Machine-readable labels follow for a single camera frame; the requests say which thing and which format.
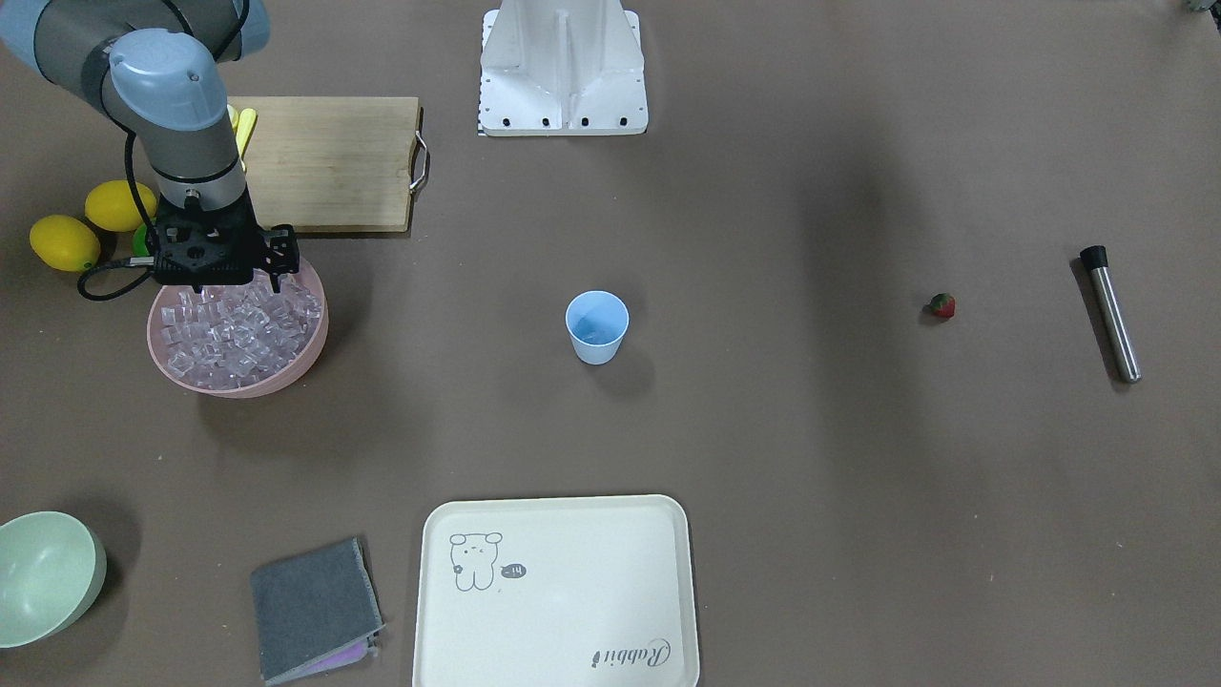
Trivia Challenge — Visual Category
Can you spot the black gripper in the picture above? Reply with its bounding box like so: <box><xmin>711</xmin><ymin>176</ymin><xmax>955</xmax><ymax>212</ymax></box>
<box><xmin>148</xmin><ymin>201</ymin><xmax>300</xmax><ymax>292</ymax></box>

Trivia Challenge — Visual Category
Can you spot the red strawberry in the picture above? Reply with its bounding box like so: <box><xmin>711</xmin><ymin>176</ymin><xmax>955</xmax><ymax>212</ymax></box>
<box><xmin>927</xmin><ymin>293</ymin><xmax>958</xmax><ymax>318</ymax></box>

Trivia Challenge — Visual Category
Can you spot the steel muddler black tip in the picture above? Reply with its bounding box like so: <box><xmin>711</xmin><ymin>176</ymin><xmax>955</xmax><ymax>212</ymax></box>
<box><xmin>1081</xmin><ymin>246</ymin><xmax>1143</xmax><ymax>386</ymax></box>

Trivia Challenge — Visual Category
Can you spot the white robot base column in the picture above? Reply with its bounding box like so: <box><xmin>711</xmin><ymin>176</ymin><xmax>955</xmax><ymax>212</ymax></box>
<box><xmin>477</xmin><ymin>1</ymin><xmax>650</xmax><ymax>135</ymax></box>

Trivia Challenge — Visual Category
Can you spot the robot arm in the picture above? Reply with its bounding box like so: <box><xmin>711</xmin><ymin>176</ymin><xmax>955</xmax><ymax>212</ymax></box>
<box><xmin>1</xmin><ymin>1</ymin><xmax>300</xmax><ymax>290</ymax></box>

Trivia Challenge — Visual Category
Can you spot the pink bowl of ice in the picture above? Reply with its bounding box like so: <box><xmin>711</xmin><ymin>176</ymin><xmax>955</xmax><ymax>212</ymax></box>
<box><xmin>147</xmin><ymin>260</ymin><xmax>330</xmax><ymax>399</ymax></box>

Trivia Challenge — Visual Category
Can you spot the blue plastic cup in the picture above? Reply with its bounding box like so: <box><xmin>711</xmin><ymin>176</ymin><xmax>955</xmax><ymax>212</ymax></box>
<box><xmin>564</xmin><ymin>290</ymin><xmax>630</xmax><ymax>365</ymax></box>

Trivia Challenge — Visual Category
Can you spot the green lime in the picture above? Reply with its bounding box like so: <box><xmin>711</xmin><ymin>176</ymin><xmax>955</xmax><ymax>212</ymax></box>
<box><xmin>131</xmin><ymin>223</ymin><xmax>151</xmax><ymax>257</ymax></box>

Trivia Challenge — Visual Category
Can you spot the yellow lemon far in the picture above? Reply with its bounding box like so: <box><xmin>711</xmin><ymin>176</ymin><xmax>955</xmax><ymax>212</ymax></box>
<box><xmin>84</xmin><ymin>179</ymin><xmax>158</xmax><ymax>232</ymax></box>

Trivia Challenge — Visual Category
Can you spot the yellow lemon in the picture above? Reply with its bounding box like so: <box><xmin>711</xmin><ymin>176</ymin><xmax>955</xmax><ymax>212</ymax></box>
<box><xmin>84</xmin><ymin>179</ymin><xmax>158</xmax><ymax>232</ymax></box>
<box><xmin>28</xmin><ymin>215</ymin><xmax>101</xmax><ymax>273</ymax></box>

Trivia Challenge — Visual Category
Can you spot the yellow plastic knife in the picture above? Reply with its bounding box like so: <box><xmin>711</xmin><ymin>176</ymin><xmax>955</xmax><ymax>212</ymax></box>
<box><xmin>228</xmin><ymin>105</ymin><xmax>258</xmax><ymax>168</ymax></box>

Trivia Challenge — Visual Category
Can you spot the wooden cutting board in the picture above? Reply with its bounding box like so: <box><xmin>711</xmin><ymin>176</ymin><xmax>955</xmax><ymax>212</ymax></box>
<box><xmin>230</xmin><ymin>95</ymin><xmax>430</xmax><ymax>236</ymax></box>

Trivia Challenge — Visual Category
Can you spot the yellow lemon near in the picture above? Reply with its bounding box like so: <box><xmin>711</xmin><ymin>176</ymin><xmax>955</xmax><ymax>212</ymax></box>
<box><xmin>28</xmin><ymin>215</ymin><xmax>101</xmax><ymax>273</ymax></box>

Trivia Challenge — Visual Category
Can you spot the mint green bowl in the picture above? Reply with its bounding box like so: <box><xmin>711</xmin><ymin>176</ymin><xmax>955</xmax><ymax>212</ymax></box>
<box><xmin>1</xmin><ymin>511</ymin><xmax>107</xmax><ymax>649</ymax></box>

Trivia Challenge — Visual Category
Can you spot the grey folded cloth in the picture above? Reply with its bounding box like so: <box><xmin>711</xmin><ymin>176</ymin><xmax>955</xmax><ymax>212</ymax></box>
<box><xmin>249</xmin><ymin>536</ymin><xmax>383</xmax><ymax>686</ymax></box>

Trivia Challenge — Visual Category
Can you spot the cream rabbit tray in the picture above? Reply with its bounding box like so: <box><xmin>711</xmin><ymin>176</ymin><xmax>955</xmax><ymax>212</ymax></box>
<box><xmin>411</xmin><ymin>494</ymin><xmax>701</xmax><ymax>686</ymax></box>

